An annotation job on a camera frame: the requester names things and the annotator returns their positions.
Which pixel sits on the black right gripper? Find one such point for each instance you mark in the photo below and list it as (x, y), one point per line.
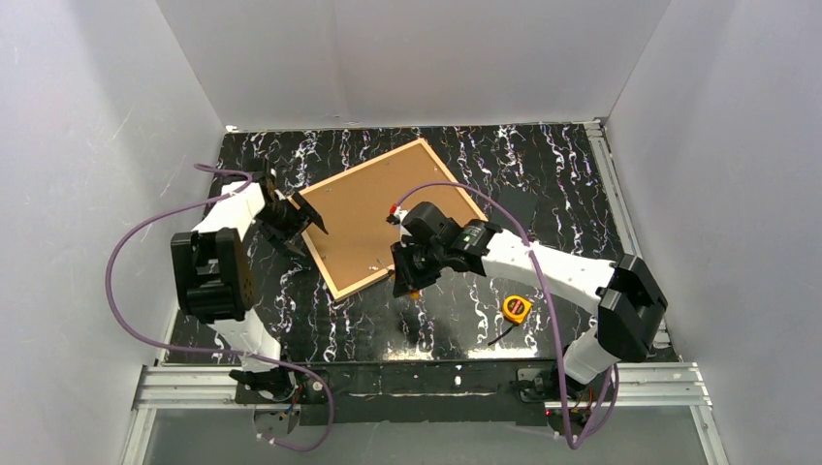
(411, 274)

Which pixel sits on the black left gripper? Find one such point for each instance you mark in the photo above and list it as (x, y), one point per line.
(281, 216)

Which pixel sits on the wooden photo frame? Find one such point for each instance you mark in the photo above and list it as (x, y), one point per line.
(354, 252)

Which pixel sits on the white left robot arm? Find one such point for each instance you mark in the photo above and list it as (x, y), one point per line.
(214, 281)

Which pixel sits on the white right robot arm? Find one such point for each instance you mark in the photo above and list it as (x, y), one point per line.
(576, 279)

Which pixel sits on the black flat box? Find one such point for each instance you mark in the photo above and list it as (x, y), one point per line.
(522, 206)

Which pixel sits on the yellow tape measure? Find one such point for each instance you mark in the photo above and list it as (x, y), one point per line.
(515, 309)

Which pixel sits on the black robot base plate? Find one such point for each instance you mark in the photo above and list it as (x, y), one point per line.
(485, 386)

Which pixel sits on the aluminium rail right side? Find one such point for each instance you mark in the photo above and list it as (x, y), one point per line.
(626, 237)

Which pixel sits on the aluminium rail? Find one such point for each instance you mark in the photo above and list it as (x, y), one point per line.
(626, 237)
(650, 384)

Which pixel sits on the aluminium rail front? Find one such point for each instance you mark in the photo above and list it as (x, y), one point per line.
(650, 384)

